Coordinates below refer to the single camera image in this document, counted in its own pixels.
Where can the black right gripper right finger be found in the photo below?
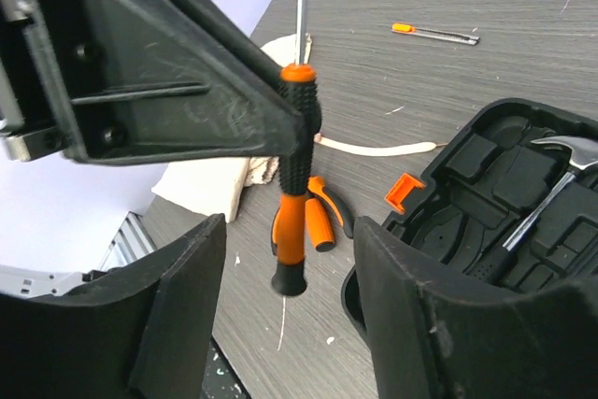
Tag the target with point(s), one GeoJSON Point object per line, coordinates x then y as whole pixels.
{"type": "Point", "coordinates": [437, 333]}

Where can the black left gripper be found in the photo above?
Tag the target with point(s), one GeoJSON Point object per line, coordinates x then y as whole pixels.
{"type": "Point", "coordinates": [37, 117]}

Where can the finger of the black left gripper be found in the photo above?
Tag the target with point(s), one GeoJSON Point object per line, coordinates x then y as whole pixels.
{"type": "Point", "coordinates": [195, 87]}

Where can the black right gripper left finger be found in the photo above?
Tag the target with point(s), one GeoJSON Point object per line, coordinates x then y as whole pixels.
{"type": "Point", "coordinates": [141, 331]}

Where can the orange black slim screwdriver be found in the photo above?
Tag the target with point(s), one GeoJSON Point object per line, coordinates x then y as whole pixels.
{"type": "Point", "coordinates": [294, 175]}

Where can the orange small tool piece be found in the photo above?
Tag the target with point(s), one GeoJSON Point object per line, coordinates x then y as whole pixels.
{"type": "Point", "coordinates": [401, 189]}

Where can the black plastic tool case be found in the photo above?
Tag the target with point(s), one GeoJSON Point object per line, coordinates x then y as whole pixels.
{"type": "Point", "coordinates": [487, 180]}

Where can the black handled claw hammer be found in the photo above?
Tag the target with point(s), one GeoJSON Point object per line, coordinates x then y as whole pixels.
{"type": "Point", "coordinates": [582, 158]}

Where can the beige cloth bag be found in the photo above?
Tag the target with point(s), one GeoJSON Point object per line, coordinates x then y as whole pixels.
{"type": "Point", "coordinates": [214, 186]}

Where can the orange black pliers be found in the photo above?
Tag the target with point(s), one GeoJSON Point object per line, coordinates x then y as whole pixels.
{"type": "Point", "coordinates": [308, 213]}

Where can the wooden flat stick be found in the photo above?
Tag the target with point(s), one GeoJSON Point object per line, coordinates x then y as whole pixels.
{"type": "Point", "coordinates": [395, 151]}

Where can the orange handled thin pick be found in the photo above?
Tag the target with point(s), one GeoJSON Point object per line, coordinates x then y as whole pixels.
{"type": "Point", "coordinates": [407, 29]}

